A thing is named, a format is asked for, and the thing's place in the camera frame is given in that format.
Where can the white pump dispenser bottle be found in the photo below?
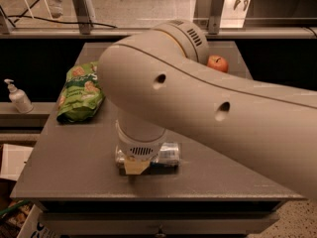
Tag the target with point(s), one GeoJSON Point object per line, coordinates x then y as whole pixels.
{"type": "Point", "coordinates": [18, 97]}

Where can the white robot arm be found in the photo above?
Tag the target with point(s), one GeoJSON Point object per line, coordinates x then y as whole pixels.
{"type": "Point", "coordinates": [161, 75]}

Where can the white cardboard box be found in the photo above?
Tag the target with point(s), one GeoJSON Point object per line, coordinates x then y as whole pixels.
{"type": "Point", "coordinates": [13, 160]}

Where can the grey table drawer front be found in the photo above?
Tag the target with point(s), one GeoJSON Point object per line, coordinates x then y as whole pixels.
{"type": "Point", "coordinates": [86, 224]}

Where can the left metal railing post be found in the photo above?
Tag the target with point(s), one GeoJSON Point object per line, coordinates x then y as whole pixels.
{"type": "Point", "coordinates": [85, 15]}

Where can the red apple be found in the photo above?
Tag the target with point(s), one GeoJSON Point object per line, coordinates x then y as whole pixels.
{"type": "Point", "coordinates": [218, 63]}

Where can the right metal railing post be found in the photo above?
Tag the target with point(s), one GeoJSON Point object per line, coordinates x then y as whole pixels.
{"type": "Point", "coordinates": [215, 14]}

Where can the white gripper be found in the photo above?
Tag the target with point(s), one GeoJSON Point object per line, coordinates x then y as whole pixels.
{"type": "Point", "coordinates": [141, 148]}

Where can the green snack bag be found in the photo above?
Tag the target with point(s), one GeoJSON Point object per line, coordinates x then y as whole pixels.
{"type": "Point", "coordinates": [81, 95]}

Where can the silver redbull can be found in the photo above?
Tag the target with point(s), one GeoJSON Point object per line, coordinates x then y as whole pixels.
{"type": "Point", "coordinates": [168, 156]}

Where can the white printed box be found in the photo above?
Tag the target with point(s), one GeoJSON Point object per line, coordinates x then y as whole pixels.
{"type": "Point", "coordinates": [33, 228]}

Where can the metal railing post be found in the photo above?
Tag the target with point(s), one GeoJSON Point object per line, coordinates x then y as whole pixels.
{"type": "Point", "coordinates": [215, 14]}
{"type": "Point", "coordinates": [85, 15]}

